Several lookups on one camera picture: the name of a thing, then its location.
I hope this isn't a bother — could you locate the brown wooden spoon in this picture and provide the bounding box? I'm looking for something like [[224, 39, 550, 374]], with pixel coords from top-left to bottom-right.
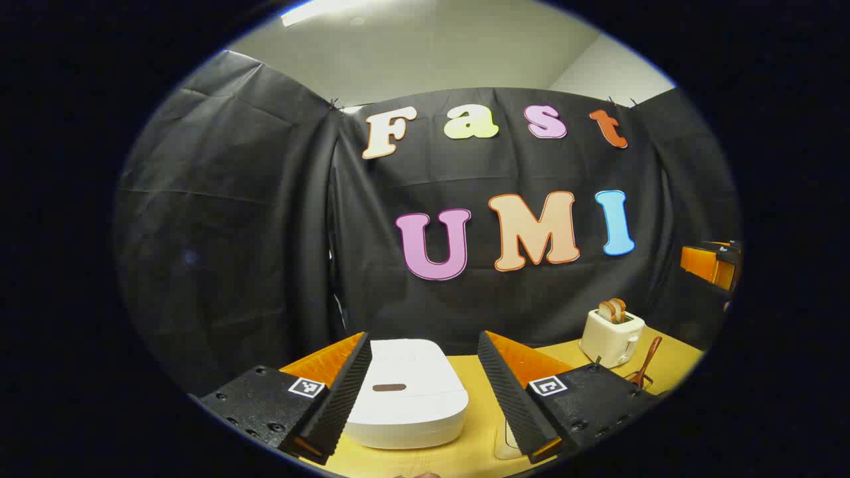
[[631, 336, 663, 389]]

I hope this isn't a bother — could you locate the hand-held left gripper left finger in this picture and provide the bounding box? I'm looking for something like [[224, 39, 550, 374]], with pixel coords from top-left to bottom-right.
[[189, 332, 373, 465]]

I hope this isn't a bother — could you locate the white toaster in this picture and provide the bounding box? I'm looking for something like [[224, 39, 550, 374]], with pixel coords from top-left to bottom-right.
[[579, 307, 646, 369]]

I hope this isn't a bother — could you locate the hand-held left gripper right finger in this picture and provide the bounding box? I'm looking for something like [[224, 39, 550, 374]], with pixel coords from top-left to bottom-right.
[[477, 330, 658, 464]]

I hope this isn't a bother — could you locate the black backdrop cloth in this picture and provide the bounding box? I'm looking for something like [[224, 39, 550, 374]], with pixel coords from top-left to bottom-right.
[[113, 50, 741, 399]]

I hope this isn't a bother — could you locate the white rice cooker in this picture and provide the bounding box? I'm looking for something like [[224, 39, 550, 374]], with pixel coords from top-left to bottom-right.
[[342, 339, 469, 449]]

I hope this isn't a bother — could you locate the clear plastic container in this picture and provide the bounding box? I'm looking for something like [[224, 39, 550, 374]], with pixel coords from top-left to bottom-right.
[[495, 418, 525, 460]]

